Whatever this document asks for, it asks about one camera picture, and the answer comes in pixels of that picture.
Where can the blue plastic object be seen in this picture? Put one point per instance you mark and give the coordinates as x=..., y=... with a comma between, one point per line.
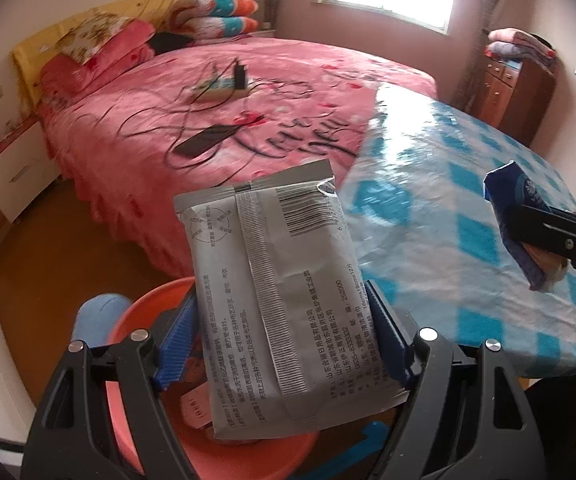
x=367, y=437

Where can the floral pillow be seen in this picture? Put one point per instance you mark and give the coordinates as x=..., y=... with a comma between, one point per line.
x=93, y=37

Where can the power strip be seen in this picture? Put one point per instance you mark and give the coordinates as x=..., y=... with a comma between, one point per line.
x=218, y=91

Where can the white red nightstand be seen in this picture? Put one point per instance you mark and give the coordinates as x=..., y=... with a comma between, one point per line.
x=18, y=170

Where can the pink wrapper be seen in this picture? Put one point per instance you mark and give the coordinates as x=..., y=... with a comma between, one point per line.
x=198, y=405

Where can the stack of folded blankets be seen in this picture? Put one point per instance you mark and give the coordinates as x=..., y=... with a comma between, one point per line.
x=517, y=45

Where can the folded pink quilt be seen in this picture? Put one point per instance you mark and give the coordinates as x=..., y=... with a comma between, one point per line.
x=118, y=55

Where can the pink plastic basin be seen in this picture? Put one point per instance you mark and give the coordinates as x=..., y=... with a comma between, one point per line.
x=248, y=457

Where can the white wet wipe packet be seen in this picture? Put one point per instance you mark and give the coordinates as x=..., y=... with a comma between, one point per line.
x=278, y=285

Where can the black cloth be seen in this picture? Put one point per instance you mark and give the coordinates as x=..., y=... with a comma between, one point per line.
x=170, y=42

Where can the black charger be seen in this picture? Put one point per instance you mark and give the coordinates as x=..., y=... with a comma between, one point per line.
x=241, y=74

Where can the cartoon print pillow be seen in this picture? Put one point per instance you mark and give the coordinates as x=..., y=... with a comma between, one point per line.
x=218, y=6
x=223, y=27

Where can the bed with pink bedspread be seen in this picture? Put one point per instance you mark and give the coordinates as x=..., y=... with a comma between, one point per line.
x=293, y=75

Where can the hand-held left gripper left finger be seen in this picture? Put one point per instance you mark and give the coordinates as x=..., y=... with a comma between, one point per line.
x=178, y=340

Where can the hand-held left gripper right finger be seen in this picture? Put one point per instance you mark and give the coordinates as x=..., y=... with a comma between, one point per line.
x=387, y=340

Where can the black phone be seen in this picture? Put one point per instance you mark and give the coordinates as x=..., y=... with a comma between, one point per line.
x=205, y=141

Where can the brown wooden cabinet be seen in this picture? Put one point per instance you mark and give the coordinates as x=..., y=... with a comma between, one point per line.
x=512, y=100

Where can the blue checkered tablecloth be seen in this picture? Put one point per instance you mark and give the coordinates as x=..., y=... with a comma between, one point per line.
x=417, y=210

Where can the yellow headboard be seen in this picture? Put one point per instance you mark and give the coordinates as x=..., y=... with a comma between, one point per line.
x=43, y=40

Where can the person's leg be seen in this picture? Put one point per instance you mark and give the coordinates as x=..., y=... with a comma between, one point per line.
x=100, y=320

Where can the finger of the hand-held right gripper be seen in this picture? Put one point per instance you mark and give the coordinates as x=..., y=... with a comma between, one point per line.
x=542, y=225

